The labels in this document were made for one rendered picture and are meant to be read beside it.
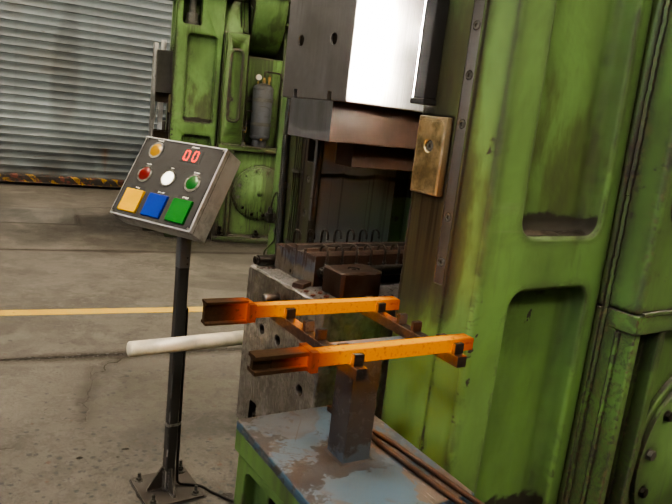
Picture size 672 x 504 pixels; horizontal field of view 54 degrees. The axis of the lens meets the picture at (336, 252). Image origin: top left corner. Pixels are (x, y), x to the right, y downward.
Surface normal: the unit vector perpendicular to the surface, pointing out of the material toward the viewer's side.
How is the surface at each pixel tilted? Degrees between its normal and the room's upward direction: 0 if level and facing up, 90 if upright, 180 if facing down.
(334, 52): 90
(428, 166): 90
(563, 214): 89
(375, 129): 90
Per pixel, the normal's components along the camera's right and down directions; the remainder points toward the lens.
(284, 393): -0.83, 0.02
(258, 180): 0.29, 0.16
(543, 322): 0.55, 0.23
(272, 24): 0.22, 0.61
